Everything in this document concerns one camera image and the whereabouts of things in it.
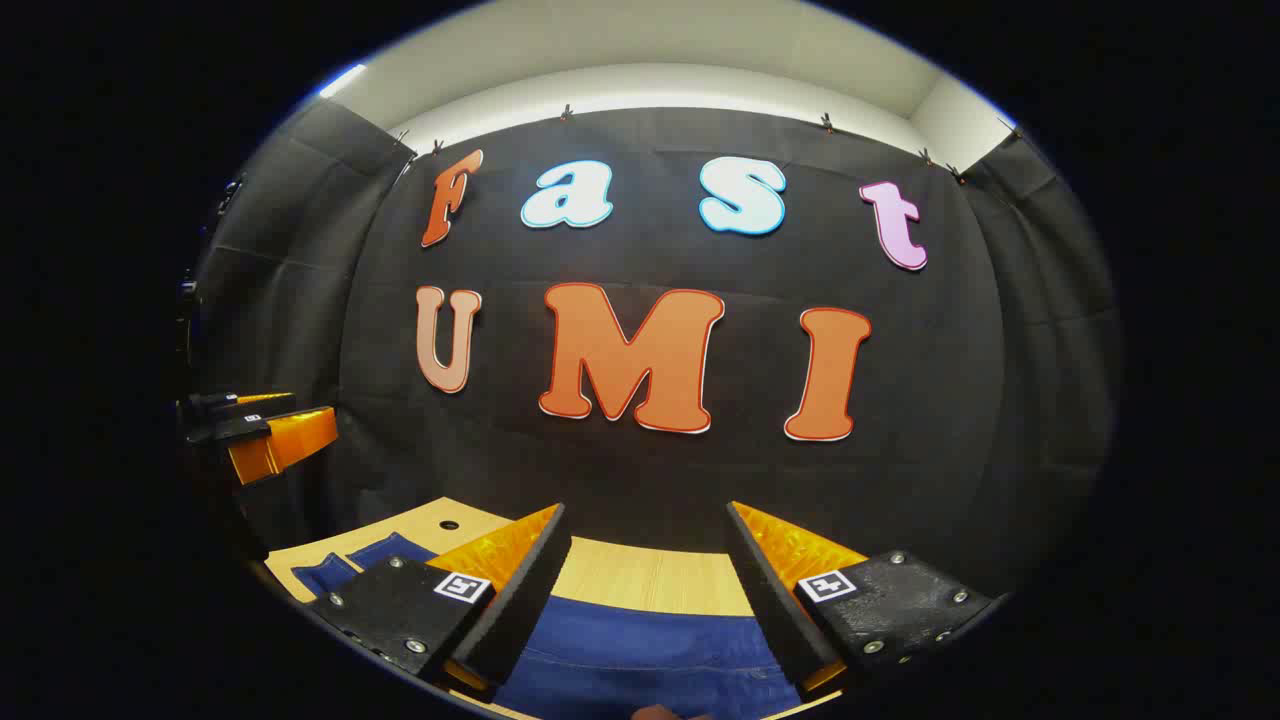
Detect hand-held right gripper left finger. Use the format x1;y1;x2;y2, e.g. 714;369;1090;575
305;503;574;701

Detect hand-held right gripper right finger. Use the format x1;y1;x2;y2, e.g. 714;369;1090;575
725;501;1006;701

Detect blue denim jeans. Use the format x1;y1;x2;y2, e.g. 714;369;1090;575
290;532;806;720

